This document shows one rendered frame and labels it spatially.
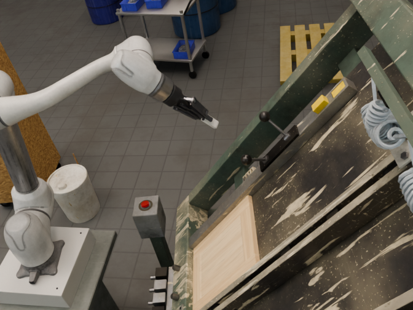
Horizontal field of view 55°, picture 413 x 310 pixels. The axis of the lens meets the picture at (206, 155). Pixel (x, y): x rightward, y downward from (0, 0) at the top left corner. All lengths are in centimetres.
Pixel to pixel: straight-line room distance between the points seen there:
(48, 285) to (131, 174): 174
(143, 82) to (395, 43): 74
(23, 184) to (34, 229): 20
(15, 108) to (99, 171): 224
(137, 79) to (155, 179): 211
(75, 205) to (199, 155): 111
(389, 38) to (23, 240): 151
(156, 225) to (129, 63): 89
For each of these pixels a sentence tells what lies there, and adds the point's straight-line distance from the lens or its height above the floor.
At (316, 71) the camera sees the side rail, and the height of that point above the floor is 155.
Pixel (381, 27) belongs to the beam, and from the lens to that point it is 118.
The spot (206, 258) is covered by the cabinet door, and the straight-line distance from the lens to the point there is 165.
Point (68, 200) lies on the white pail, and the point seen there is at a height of 28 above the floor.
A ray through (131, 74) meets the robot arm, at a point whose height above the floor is 170.
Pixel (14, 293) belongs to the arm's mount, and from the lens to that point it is 201.
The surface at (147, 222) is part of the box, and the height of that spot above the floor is 87.
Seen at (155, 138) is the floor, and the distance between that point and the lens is 377.
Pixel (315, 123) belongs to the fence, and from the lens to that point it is 132.
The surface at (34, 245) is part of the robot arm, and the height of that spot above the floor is 104.
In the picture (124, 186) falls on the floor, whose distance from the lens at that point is 341.
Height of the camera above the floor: 234
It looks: 42 degrees down
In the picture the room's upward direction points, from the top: 10 degrees counter-clockwise
